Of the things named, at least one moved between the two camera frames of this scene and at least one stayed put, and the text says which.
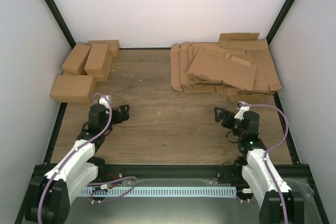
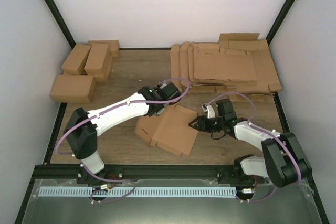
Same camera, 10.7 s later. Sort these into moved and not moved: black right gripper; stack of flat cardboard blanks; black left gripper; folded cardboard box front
Moved: black left gripper; black right gripper
Not moved: stack of flat cardboard blanks; folded cardboard box front
